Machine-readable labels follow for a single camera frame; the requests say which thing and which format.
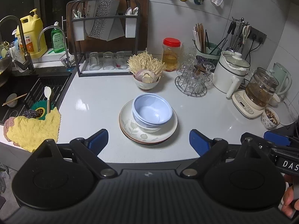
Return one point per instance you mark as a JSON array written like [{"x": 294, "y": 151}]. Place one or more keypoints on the pale blue plastic bowl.
[{"x": 152, "y": 108}]

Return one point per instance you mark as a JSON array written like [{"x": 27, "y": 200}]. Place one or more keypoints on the small bowl of beans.
[{"x": 270, "y": 118}]

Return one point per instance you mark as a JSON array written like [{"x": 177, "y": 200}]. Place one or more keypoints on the black dish drying rack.
[{"x": 107, "y": 63}]

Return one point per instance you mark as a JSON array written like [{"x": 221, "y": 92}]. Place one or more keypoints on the steel wool scrubber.
[{"x": 31, "y": 113}]

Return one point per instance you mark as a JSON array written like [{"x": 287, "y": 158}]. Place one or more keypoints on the steel cleaver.
[{"x": 104, "y": 27}]

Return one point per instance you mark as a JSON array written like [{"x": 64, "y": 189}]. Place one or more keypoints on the white electric cooking pot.
[{"x": 229, "y": 73}]

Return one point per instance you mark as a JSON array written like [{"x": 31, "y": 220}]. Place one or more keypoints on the floral bowl with dark rim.
[{"x": 146, "y": 129}]

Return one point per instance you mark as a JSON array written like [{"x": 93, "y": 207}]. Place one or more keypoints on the yellow detergent bottle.
[{"x": 32, "y": 27}]

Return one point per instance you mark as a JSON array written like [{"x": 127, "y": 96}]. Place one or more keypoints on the bowl with enoki and onion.
[{"x": 146, "y": 70}]

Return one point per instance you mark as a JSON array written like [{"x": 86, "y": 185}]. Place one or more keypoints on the small curved faucet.
[{"x": 65, "y": 61}]

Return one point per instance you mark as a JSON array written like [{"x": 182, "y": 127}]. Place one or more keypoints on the green dish soap bottle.
[{"x": 57, "y": 40}]

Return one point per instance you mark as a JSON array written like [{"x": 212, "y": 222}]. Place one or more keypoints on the red-lid pickle jar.
[{"x": 171, "y": 53}]

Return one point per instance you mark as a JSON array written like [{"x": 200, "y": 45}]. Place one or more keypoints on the white leaf-pattern plate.
[
  {"x": 144, "y": 138},
  {"x": 126, "y": 120}
]

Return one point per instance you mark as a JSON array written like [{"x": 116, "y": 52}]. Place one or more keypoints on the green utensil holder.
[{"x": 212, "y": 54}]

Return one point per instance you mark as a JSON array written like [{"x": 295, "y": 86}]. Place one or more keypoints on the pink cloth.
[{"x": 7, "y": 124}]

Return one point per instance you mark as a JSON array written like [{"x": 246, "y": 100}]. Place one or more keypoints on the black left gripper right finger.
[{"x": 210, "y": 152}]

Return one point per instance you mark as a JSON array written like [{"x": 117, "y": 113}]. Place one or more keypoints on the mint green electric kettle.
[{"x": 283, "y": 77}]

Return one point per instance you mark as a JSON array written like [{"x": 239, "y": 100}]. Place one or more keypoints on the white spatula wooden handle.
[{"x": 47, "y": 93}]

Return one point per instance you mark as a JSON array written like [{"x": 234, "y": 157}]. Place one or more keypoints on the white plastic bowl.
[{"x": 146, "y": 124}]

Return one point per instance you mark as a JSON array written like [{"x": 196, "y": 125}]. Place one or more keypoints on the glass health kettle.
[{"x": 252, "y": 101}]

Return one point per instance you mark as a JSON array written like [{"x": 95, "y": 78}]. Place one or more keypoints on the wooden cutting board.
[{"x": 139, "y": 43}]

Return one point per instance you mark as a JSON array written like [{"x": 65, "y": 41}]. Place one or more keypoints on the right hand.
[{"x": 289, "y": 207}]

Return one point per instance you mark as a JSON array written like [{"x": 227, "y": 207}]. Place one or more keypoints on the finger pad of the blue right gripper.
[{"x": 276, "y": 138}]

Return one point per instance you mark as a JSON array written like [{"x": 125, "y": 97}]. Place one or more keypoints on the yellow dish cloth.
[{"x": 29, "y": 133}]

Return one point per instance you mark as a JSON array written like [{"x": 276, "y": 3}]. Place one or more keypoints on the black knife rack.
[{"x": 79, "y": 13}]

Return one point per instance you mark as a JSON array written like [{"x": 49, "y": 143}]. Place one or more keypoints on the wire glass rack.
[{"x": 194, "y": 77}]

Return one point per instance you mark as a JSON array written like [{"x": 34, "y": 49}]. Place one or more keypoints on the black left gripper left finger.
[{"x": 87, "y": 151}]

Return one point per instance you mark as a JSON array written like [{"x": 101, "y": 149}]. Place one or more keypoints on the green sunflower sink mat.
[{"x": 39, "y": 110}]

